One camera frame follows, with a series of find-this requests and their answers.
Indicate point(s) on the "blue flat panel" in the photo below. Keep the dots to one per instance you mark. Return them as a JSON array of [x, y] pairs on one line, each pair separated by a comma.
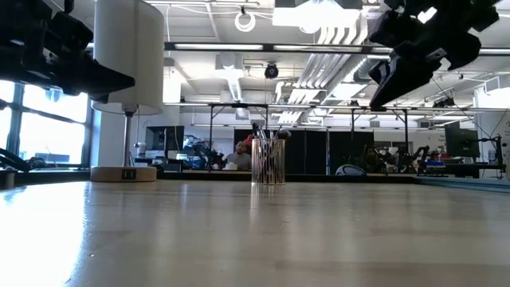
[[470, 184]]

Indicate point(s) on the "black partition wall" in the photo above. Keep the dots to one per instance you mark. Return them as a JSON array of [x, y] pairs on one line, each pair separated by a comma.
[[315, 151]]

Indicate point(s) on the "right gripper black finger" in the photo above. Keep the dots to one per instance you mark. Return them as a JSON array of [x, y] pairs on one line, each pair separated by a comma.
[[396, 28], [406, 75]]

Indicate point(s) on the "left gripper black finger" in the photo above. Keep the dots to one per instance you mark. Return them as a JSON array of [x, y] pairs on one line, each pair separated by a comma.
[[71, 34], [99, 81]]

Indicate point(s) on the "white shade wooden base lamp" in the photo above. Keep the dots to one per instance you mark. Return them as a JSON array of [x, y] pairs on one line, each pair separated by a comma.
[[127, 60]]

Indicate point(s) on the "black computer monitor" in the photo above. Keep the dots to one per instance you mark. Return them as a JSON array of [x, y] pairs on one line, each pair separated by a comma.
[[462, 141], [163, 137]]

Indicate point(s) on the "small red object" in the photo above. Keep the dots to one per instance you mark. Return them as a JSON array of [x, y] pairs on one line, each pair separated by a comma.
[[248, 140]]

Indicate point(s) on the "white and black rounded object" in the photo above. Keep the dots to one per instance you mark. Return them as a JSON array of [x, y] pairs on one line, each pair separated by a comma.
[[350, 170]]

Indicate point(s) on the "black overhead light bar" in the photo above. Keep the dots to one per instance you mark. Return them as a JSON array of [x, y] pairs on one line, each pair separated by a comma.
[[267, 48]]

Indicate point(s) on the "black metal background frame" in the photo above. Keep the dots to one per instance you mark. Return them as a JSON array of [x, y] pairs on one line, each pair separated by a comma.
[[392, 108], [239, 105]]

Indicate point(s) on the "small grey cylinder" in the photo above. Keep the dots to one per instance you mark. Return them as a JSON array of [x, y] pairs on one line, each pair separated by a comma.
[[8, 179]]

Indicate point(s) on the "person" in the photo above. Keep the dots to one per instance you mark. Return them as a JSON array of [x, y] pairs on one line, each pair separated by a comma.
[[240, 159]]

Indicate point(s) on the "white ceiling light panel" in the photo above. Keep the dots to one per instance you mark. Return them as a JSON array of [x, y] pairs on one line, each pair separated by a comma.
[[315, 16]]

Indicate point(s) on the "ribbed clear glass cup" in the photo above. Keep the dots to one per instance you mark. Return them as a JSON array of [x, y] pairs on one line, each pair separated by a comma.
[[269, 167]]

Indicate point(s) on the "black overhead camera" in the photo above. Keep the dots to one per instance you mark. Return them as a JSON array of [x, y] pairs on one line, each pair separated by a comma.
[[271, 71]]

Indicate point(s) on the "silver ventilation duct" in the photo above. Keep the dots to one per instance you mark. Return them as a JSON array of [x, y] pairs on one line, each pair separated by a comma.
[[360, 71]]

